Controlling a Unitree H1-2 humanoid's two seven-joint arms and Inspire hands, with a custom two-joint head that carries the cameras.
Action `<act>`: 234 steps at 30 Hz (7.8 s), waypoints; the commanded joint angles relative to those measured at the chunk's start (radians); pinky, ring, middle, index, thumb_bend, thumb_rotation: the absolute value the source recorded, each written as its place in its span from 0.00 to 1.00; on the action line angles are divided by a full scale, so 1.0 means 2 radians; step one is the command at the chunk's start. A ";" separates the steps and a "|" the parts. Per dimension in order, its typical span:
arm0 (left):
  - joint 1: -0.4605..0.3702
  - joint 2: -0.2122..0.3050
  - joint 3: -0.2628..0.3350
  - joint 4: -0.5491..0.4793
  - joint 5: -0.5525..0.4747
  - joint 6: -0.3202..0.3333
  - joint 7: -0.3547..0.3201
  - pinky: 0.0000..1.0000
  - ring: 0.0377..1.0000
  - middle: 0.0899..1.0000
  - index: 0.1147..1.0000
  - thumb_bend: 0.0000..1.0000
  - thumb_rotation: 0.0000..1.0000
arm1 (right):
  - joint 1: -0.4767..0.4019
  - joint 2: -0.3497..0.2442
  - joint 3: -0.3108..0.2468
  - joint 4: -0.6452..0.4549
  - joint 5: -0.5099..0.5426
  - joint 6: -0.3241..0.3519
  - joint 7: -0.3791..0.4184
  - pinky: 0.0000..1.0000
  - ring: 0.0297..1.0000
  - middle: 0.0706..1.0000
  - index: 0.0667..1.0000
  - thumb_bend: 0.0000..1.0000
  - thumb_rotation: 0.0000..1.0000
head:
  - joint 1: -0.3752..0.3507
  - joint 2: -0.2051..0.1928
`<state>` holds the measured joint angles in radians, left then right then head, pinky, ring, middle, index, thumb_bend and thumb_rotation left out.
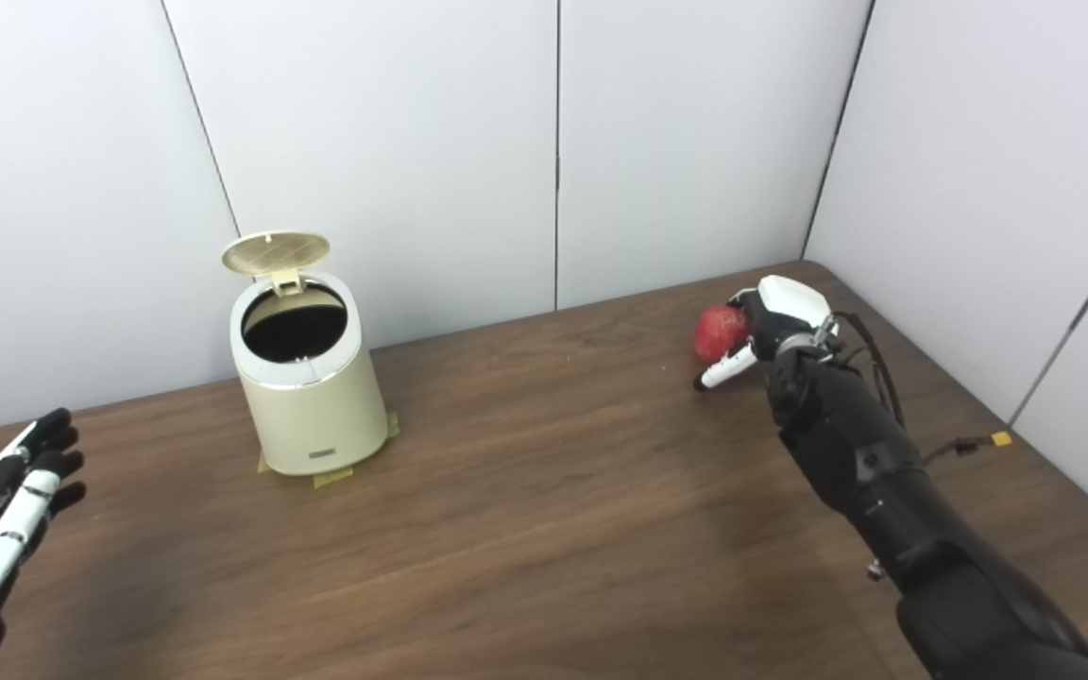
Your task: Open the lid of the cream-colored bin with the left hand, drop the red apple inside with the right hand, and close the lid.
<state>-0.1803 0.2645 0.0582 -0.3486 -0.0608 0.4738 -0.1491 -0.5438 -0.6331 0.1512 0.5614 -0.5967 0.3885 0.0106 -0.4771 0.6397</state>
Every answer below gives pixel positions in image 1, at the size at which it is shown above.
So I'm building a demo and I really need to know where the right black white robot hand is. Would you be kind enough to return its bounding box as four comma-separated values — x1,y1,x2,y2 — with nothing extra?
692,275,838,393

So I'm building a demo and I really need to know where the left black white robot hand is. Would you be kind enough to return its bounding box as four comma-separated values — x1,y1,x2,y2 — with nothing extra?
0,408,87,680

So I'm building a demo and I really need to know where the red apple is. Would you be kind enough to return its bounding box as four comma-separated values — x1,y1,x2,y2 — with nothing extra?
693,305,753,366

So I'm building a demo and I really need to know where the round cream bin lid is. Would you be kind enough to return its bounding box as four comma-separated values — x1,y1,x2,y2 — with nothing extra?
221,231,332,296

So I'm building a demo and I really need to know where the cream-colored bin body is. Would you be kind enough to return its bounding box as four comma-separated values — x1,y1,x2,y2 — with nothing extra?
229,272,390,477

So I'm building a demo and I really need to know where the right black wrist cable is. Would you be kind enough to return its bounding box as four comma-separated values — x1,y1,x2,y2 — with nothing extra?
832,312,906,431

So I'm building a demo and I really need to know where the thin wire with yellow connector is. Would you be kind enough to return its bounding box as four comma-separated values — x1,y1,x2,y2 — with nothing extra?
922,432,1014,468

